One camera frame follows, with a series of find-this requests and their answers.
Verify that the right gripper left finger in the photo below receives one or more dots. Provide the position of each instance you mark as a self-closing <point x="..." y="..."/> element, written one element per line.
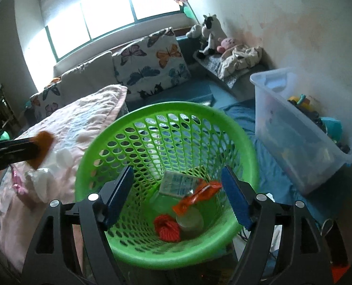
<point x="52" y="257"/>

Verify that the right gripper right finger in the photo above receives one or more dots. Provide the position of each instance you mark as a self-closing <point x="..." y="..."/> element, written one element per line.
<point x="301" y="258"/>

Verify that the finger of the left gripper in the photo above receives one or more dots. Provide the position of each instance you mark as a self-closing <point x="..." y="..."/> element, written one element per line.
<point x="12" y="151"/>

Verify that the blue white tissue packet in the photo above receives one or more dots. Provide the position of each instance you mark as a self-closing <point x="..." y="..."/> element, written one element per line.
<point x="177" y="184"/>

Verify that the pink snack bag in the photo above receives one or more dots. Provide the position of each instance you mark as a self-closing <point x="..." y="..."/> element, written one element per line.
<point x="17" y="182"/>

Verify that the clear plastic bag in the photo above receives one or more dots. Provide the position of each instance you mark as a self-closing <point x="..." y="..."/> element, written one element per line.
<point x="42" y="185"/>

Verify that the pink blanket table cover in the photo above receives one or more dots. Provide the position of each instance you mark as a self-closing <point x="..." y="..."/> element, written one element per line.
<point x="74" y="127"/>

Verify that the left butterfly cushion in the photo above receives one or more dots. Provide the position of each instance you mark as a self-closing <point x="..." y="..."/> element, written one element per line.
<point x="48" y="101"/>

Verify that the butterfly cushion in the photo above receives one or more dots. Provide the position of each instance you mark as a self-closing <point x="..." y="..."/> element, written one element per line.
<point x="150" y="65"/>
<point x="48" y="101"/>

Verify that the white middle cushion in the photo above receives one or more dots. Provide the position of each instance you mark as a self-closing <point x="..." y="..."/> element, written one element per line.
<point x="87" y="78"/>

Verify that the clear plastic cup in basket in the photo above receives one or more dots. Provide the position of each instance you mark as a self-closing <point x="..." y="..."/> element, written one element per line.
<point x="191" y="223"/>

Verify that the clear plastic storage bin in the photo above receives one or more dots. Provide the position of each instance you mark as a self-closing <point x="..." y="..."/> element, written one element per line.
<point x="306" y="153"/>

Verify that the green plastic mesh basket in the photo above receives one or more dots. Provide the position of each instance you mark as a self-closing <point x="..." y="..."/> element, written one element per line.
<point x="171" y="147"/>

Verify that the right butterfly cushion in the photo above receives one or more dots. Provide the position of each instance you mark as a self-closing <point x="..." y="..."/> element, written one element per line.
<point x="150" y="65"/>

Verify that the crumpled cream cloth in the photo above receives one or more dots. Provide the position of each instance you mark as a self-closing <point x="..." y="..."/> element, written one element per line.
<point x="238" y="58"/>

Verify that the white plush toy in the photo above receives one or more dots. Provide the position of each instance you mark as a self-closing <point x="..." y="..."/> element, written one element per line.
<point x="195" y="32"/>

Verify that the colourful pinwheel toy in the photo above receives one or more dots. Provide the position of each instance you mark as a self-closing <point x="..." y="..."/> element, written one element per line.
<point x="187" y="9"/>

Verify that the pink pig plush toy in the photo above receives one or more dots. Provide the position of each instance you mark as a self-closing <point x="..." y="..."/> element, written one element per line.
<point x="225" y="44"/>

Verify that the cow plush toy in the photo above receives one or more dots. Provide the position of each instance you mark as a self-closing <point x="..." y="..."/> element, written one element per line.
<point x="213" y="33"/>

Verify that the window with green frame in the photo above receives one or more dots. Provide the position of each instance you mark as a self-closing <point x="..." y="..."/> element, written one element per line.
<point x="72" y="24"/>

